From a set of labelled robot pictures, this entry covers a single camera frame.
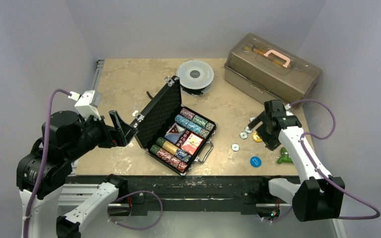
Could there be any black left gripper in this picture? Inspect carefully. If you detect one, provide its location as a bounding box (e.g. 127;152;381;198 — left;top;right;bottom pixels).
66;109;137;161

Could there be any yellow big blind button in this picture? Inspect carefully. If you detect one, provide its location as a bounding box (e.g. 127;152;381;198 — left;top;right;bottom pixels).
252;132;262;143

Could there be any white blue chip four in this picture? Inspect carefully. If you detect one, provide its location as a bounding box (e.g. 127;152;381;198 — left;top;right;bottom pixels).
239;131;248;139

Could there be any black poker set case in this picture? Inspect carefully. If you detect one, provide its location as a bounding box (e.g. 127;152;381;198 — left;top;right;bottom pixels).
131;75;217;176

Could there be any blue small blind button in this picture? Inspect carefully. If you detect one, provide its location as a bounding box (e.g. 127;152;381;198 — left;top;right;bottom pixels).
250;156;262;168

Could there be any white blue chip five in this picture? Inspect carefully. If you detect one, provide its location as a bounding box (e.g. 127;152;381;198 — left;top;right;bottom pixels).
231;143;240;152

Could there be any blue playing card deck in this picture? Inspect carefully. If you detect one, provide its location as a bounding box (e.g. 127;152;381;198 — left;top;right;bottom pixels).
164;123;181;144

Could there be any red triangular all-in marker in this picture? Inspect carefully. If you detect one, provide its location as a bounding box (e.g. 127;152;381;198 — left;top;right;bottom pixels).
170;123;185;135

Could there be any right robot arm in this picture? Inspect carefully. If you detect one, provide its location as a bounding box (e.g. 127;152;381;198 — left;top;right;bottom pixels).
248;100;345;222

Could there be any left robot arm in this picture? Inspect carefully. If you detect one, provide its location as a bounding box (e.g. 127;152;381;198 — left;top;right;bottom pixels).
16;111;137;238

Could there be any green pipe valve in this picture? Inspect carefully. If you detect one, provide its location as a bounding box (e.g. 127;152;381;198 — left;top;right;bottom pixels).
276;147;293;164

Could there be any yellow chip stack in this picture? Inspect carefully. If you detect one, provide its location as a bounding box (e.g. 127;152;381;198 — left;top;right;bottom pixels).
162;141;179;155

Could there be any light blue chip stack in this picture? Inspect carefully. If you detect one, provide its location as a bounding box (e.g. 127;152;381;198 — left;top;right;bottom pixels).
175;115;202;135

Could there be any red dice row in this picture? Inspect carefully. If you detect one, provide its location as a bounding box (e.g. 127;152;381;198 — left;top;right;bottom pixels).
176;130;191;147

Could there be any translucent brown storage box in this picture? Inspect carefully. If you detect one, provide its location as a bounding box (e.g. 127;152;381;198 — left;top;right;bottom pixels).
224;33;322;111

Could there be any dark blue chip stack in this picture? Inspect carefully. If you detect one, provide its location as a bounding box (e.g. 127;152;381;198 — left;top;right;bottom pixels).
174;149;191;163

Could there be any red chip stack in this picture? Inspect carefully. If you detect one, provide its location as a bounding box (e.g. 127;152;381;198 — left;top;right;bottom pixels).
156;148;187;173

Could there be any purple chip stack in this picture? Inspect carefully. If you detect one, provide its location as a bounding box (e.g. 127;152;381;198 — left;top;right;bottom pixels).
180;108;195;120

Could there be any green chip stack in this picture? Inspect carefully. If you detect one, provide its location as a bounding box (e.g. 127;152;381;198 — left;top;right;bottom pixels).
191;115;215;138

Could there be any red playing card deck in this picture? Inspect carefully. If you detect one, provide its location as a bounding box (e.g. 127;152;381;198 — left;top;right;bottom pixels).
181;132;203;155

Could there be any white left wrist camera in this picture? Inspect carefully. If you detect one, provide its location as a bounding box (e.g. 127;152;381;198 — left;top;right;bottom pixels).
68;90;102;120

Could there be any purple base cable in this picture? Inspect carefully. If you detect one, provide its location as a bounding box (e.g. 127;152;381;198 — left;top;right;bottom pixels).
107;190;164;231

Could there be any pink box handle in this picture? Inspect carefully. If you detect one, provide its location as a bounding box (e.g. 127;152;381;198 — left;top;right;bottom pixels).
263;49;291;68

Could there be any white perforated cable spool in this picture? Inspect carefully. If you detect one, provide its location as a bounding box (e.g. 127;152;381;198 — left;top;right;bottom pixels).
176;60;214;96

